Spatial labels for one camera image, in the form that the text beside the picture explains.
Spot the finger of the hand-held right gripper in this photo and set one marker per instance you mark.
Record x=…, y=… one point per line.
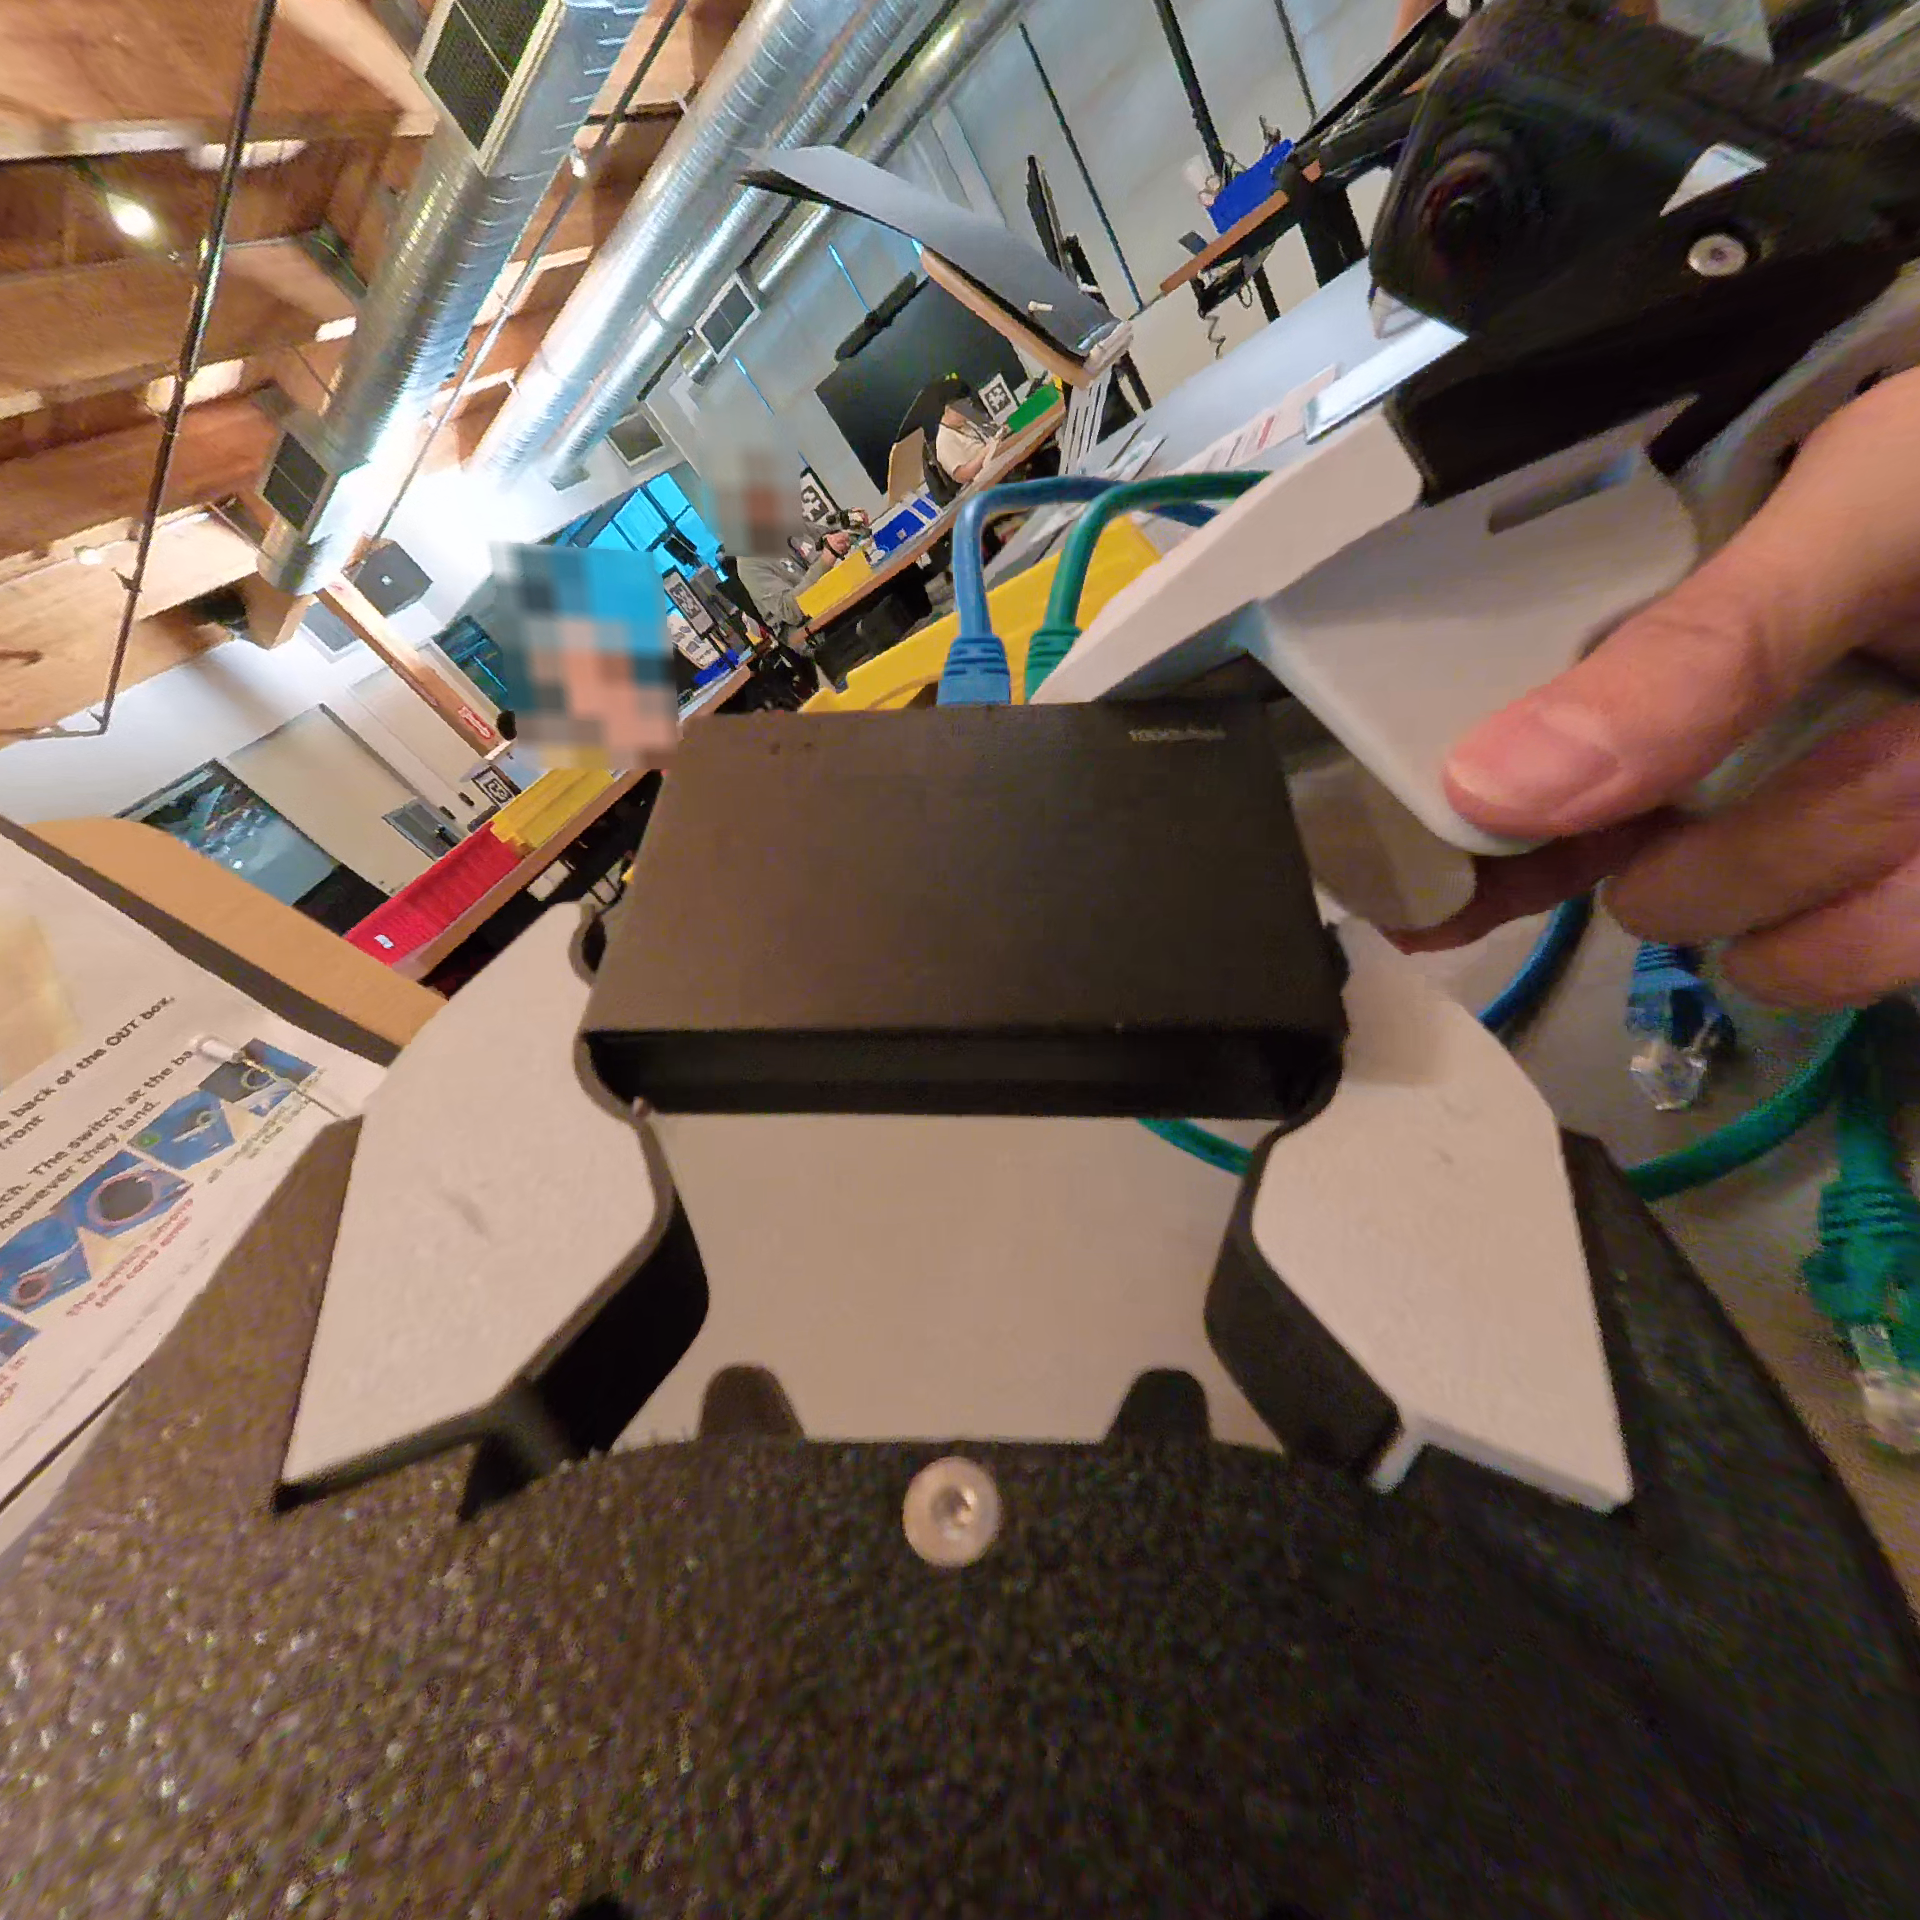
x=1245, y=571
x=1403, y=878

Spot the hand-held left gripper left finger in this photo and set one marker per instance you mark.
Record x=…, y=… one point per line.
x=466, y=1244

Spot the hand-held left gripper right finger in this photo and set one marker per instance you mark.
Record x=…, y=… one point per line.
x=1455, y=1260

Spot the yellow plastic bin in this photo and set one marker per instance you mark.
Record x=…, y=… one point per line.
x=1125, y=571

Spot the black network switch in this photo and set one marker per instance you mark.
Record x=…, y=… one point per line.
x=961, y=885

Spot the person's right hand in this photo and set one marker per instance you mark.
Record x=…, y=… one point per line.
x=1799, y=630

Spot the paper with red header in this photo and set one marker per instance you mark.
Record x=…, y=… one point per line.
x=1254, y=436

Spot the red storage bin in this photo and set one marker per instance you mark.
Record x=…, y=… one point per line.
x=436, y=893

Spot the rounded wooden board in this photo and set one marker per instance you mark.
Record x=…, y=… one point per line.
x=270, y=931

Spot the printed instruction sheet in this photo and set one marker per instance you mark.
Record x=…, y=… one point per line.
x=119, y=1080

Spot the black tilted panel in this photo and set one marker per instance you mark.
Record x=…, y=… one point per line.
x=961, y=240

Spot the long yellow storage bin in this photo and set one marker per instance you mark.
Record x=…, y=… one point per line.
x=556, y=803

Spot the black wall monitor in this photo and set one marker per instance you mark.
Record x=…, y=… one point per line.
x=885, y=398

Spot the spiral metal air duct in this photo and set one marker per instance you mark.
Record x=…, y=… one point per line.
x=442, y=301
x=722, y=195

